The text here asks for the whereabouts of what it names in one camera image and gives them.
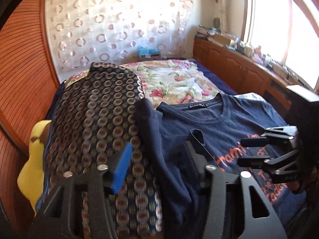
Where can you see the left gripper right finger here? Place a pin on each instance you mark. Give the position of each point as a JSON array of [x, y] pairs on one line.
[[234, 204]]

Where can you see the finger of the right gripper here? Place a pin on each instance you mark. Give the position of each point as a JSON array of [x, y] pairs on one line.
[[252, 161], [254, 142]]

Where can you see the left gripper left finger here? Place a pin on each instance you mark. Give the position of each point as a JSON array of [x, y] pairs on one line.
[[81, 201]]

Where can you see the navy t-shirt orange print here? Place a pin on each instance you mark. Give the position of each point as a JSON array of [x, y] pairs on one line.
[[217, 130]]

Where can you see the dark circle-patterned garment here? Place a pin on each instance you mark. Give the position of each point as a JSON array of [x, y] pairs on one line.
[[92, 120]]

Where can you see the navy blue fleece sweater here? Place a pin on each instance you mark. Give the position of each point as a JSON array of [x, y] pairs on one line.
[[163, 138]]

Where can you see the person's right hand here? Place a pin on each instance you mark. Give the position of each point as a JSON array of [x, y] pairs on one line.
[[306, 184]]

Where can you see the yellow plush toy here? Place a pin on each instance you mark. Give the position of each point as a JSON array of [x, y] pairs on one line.
[[30, 180]]

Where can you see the wooden sideboard cabinet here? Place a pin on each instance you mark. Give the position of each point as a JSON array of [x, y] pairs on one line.
[[242, 74]]

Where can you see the floral bed quilt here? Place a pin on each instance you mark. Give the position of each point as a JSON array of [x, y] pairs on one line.
[[172, 81]]

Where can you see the cardboard box on cabinet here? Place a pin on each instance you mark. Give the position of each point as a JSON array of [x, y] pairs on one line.
[[222, 40]]

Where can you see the bright window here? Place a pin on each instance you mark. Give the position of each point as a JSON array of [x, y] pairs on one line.
[[282, 31]]

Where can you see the blue toy on bed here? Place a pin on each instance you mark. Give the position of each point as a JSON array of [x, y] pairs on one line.
[[146, 54]]

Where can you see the wooden slatted wardrobe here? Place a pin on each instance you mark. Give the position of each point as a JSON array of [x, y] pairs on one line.
[[28, 84]]

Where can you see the white circle-patterned curtain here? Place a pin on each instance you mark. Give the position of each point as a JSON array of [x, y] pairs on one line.
[[81, 32]]

